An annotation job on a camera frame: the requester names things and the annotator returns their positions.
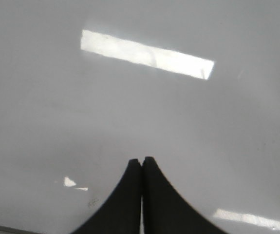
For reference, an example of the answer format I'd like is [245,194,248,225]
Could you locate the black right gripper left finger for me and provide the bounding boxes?
[73,159,142,234]

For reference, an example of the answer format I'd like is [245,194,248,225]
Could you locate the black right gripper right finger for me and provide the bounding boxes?
[142,156,224,234]

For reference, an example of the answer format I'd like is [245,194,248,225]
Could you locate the white whiteboard with metal frame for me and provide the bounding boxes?
[0,0,280,234]

